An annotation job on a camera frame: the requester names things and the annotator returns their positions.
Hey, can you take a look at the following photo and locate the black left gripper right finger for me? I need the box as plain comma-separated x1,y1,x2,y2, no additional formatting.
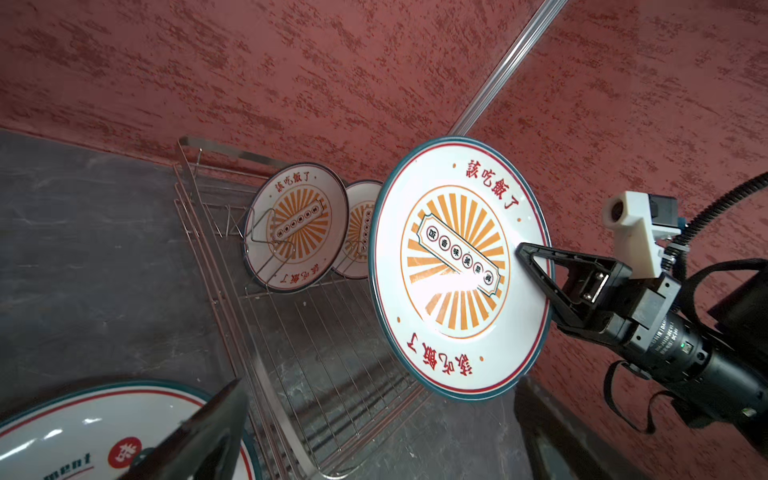
514,377,647,479

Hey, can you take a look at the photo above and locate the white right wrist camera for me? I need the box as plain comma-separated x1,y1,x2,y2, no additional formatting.
602,191,681,279

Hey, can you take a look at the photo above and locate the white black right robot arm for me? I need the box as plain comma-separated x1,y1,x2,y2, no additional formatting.
515,243,767,455

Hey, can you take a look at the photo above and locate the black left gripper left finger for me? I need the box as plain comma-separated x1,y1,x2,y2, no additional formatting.
121,379,249,479

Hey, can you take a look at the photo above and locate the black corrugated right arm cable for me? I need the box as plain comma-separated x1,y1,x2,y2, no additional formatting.
662,170,768,265

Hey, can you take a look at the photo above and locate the metal wire dish rack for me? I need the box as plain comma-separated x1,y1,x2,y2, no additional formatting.
174,137,428,479

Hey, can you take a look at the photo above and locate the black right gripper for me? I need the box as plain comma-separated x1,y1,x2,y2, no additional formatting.
515,242,681,354

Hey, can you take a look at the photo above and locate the orange sunburst green rim plate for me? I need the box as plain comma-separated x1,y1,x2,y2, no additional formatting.
332,180,382,280

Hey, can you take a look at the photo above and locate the white plate blue rim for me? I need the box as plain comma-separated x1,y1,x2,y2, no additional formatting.
1,380,262,479

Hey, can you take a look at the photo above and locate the aluminium corner post right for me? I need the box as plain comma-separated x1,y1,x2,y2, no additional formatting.
448,0,568,136

